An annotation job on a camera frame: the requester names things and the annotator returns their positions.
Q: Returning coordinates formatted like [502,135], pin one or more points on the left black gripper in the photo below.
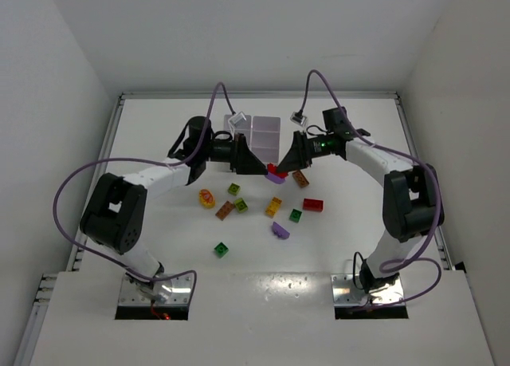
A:
[239,154]

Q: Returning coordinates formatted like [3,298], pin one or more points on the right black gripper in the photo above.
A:
[300,150]

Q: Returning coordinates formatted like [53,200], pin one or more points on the brown lego plate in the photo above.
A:
[300,179]
[225,210]

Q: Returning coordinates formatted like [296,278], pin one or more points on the purple arch lego with red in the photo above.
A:
[276,178]

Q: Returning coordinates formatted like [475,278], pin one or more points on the lime green square lego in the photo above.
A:
[240,205]
[233,189]

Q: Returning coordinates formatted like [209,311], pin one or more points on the red rectangular lego brick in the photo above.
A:
[316,205]

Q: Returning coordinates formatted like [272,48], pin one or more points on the yellow lego brick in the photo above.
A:
[273,207]

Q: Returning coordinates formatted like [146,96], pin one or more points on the orange printed round lego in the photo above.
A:
[206,198]

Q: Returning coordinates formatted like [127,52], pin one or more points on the dark green square lego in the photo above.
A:
[295,215]

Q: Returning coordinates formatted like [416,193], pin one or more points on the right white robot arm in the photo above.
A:
[410,206]

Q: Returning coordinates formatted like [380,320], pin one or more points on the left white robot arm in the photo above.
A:
[113,217]

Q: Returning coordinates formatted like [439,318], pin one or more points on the white six-compartment container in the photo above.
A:
[262,134]

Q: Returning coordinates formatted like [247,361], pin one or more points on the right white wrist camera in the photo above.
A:
[299,118]

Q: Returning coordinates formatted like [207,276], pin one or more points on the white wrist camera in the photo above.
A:
[299,118]
[236,120]

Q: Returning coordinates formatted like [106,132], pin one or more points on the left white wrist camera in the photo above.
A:
[236,120]

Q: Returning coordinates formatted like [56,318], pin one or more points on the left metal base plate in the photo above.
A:
[169,294]

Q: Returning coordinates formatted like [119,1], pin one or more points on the metal base plate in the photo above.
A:
[347,295]
[169,294]

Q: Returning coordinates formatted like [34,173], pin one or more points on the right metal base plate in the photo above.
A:
[347,295]

